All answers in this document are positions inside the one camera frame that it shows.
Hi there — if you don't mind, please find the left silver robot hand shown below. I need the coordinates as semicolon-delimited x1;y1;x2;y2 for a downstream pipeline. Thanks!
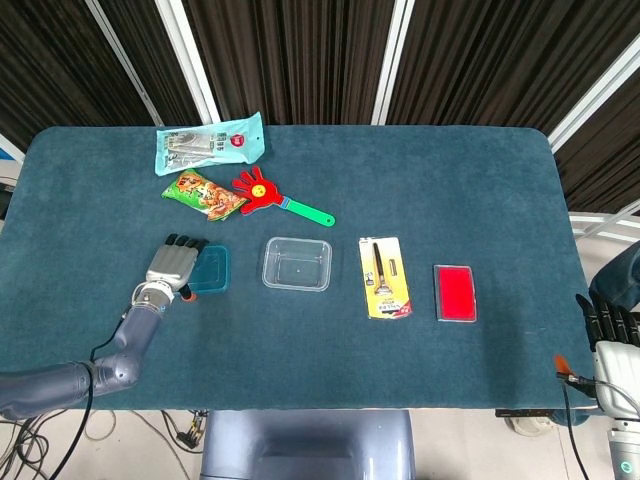
144;233;211;303

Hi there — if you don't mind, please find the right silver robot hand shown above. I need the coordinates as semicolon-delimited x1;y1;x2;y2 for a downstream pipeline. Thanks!
553;293;640;417

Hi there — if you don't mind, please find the teal plastic lid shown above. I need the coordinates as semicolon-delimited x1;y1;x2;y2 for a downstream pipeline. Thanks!
188;244;232;295

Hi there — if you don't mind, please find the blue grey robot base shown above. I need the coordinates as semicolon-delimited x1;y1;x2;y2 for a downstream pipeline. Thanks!
199;409;416;480

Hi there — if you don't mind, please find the red hand clapper toy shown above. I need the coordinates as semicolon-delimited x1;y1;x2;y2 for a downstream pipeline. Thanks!
231;166;337;229

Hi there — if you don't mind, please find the clear plastic container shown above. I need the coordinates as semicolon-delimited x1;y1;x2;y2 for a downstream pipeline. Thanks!
262;236;333;294

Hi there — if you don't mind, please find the dark blue fabric mass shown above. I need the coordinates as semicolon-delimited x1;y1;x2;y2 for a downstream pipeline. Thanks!
588;247;640;304
549;409;592;429

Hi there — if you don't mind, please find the green snack bag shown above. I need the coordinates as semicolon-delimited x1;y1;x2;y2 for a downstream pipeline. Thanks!
160;168;248;224

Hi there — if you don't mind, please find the black bar under table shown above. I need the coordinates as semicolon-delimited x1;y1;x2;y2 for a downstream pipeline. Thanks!
494;408;556;419

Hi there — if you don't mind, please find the white floor object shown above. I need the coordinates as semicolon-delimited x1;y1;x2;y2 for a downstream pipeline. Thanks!
503;415;552;434

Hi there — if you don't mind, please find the light blue cutlery package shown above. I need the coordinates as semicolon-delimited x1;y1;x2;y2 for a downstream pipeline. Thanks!
154;110;267;177

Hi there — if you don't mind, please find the black power plug adapter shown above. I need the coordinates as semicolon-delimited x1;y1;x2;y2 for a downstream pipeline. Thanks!
177;412;207;451

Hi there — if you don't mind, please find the red card in clear case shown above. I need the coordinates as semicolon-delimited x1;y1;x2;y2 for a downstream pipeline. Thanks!
432;264;478;324

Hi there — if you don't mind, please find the white panel with blue edge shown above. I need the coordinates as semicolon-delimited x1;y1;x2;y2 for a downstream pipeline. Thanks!
0;132;26;166

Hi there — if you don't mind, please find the teal tablecloth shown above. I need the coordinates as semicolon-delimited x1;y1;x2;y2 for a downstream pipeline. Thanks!
0;124;599;412

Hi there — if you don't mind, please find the yellow razor blister pack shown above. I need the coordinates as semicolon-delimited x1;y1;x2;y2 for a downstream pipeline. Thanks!
358;237;416;320

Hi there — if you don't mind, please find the dark pleated curtain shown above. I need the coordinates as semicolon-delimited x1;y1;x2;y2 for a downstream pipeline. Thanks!
0;0;640;216

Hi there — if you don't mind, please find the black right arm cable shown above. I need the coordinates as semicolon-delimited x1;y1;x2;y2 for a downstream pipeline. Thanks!
559;372;601;480

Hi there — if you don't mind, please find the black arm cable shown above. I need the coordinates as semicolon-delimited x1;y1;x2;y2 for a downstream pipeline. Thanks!
559;372;601;480
47;312;129;480

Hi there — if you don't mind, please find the white metal rack frame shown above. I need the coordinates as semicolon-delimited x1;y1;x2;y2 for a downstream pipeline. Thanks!
568;198;640;246

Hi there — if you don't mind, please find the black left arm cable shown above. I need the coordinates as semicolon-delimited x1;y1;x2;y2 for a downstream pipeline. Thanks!
47;312;129;480

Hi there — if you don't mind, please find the beige cable loop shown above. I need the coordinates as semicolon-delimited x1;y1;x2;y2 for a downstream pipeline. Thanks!
83;409;117;441

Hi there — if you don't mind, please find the thin grey frame post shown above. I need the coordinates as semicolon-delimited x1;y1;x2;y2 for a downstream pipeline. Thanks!
83;0;165;127

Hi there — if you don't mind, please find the white frame post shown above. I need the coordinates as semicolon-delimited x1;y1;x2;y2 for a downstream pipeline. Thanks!
371;0;416;126
154;0;222;125
547;33;640;154

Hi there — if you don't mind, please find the black floor cable bundle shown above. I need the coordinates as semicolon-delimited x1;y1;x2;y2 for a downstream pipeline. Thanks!
0;409;51;480

